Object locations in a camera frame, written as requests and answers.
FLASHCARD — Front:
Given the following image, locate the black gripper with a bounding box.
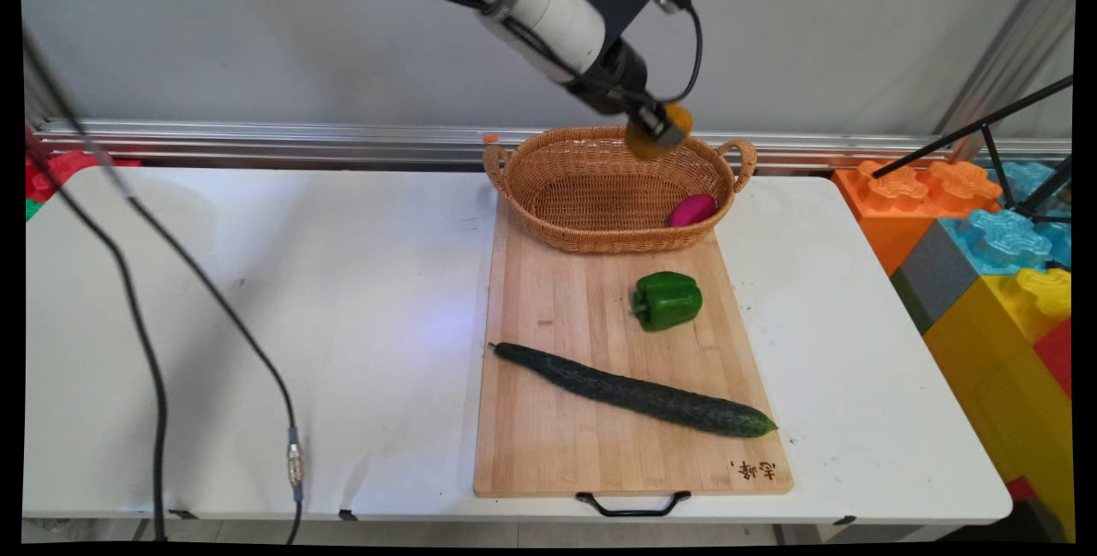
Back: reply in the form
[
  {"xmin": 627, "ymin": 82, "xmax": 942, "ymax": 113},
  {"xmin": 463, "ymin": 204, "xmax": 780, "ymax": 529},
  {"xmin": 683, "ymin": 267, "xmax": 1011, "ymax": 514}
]
[{"xmin": 564, "ymin": 39, "xmax": 689, "ymax": 148}]

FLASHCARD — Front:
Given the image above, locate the yellow-brown potato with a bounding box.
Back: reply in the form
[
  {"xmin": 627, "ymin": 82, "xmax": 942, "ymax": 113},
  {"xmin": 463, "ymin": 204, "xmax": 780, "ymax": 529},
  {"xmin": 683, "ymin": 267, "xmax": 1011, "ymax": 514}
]
[{"xmin": 623, "ymin": 101, "xmax": 694, "ymax": 162}]

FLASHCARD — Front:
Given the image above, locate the magenta sweet potato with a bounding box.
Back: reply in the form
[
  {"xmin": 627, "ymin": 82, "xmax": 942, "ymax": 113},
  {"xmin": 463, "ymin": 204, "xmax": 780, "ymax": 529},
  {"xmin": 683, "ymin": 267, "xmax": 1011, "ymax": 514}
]
[{"xmin": 668, "ymin": 194, "xmax": 718, "ymax": 229}]

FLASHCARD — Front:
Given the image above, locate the woven wicker basket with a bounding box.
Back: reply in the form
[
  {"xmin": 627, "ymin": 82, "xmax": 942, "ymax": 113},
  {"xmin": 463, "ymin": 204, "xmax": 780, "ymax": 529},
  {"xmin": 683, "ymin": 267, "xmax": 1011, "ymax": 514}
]
[{"xmin": 483, "ymin": 125, "xmax": 758, "ymax": 255}]

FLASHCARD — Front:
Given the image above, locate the green bell pepper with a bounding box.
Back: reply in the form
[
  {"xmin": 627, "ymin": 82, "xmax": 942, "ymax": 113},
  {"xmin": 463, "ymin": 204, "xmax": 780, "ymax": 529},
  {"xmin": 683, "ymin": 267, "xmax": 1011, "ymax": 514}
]
[{"xmin": 631, "ymin": 271, "xmax": 704, "ymax": 333}]

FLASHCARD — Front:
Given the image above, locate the orange foam block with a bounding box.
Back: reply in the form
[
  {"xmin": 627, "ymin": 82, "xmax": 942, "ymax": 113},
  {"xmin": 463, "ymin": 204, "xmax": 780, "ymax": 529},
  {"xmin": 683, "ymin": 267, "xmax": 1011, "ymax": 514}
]
[{"xmin": 832, "ymin": 158, "xmax": 1004, "ymax": 277}]

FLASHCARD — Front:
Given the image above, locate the dark green cucumber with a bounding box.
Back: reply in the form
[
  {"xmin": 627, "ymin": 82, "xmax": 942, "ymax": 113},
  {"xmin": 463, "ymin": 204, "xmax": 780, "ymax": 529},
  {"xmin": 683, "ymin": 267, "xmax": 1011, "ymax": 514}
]
[{"xmin": 489, "ymin": 341, "xmax": 779, "ymax": 439}]

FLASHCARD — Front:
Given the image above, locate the grey foam block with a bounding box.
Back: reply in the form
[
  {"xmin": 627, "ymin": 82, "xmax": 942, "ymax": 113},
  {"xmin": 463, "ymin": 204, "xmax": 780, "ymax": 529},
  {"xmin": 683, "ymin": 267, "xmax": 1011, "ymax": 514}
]
[{"xmin": 890, "ymin": 220, "xmax": 980, "ymax": 335}]

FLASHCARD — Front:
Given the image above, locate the bamboo cutting board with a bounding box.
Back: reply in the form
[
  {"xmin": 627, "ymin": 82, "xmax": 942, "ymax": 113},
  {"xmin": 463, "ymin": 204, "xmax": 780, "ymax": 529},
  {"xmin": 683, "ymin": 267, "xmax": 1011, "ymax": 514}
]
[{"xmin": 473, "ymin": 193, "xmax": 794, "ymax": 499}]

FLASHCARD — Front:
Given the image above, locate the black tripod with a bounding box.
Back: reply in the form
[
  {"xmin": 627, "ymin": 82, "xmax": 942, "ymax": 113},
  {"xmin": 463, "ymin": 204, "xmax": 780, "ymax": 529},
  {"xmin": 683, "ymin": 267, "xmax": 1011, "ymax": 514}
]
[{"xmin": 872, "ymin": 75, "xmax": 1074, "ymax": 225}]

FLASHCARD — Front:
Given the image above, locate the blue foam block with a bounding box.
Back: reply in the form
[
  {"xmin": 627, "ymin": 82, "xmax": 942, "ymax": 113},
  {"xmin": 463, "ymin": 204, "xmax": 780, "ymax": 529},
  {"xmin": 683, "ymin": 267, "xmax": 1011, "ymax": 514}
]
[{"xmin": 938, "ymin": 160, "xmax": 1074, "ymax": 277}]

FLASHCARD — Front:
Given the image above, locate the red foam block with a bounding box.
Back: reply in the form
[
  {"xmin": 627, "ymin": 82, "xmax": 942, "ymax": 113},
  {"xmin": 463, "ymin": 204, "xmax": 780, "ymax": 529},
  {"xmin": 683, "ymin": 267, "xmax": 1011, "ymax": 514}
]
[{"xmin": 1031, "ymin": 319, "xmax": 1074, "ymax": 401}]

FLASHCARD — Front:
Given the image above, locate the red foam puzzle piece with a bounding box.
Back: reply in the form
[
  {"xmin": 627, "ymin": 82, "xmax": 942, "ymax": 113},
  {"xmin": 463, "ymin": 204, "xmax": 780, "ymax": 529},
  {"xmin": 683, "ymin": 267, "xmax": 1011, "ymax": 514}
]
[{"xmin": 25, "ymin": 149, "xmax": 143, "ymax": 204}]

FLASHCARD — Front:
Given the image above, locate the black camera cable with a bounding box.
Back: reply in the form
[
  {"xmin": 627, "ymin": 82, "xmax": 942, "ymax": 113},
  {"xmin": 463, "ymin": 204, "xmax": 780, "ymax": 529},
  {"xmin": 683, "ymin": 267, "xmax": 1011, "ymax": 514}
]
[{"xmin": 660, "ymin": 0, "xmax": 705, "ymax": 105}]

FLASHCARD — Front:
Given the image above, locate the aluminium frame post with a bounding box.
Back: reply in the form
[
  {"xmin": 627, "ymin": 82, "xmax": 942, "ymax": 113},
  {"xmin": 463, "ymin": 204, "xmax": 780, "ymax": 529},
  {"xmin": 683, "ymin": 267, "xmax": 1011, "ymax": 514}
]
[{"xmin": 932, "ymin": 0, "xmax": 1077, "ymax": 164}]

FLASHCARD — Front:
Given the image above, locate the black cutting board handle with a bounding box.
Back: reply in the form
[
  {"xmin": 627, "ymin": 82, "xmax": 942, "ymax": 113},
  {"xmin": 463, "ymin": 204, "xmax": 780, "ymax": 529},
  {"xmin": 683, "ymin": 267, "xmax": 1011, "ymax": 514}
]
[{"xmin": 575, "ymin": 490, "xmax": 692, "ymax": 518}]

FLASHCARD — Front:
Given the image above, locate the aluminium rail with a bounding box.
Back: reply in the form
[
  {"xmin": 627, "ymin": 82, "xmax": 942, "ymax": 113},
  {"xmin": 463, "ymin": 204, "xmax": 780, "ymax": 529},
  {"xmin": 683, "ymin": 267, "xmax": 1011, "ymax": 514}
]
[{"xmin": 33, "ymin": 117, "xmax": 1073, "ymax": 173}]

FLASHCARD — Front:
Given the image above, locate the black cable with metal connector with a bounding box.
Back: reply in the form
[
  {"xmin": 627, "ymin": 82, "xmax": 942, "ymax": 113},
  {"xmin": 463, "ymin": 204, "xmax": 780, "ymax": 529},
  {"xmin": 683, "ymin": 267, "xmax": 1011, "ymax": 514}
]
[{"xmin": 24, "ymin": 25, "xmax": 306, "ymax": 545}]

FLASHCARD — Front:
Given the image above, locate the plain black hanging cable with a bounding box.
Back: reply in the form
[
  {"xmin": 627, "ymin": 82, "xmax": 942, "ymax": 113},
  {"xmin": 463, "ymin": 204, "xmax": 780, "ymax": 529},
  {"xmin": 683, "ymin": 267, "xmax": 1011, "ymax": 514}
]
[{"xmin": 24, "ymin": 129, "xmax": 170, "ymax": 542}]

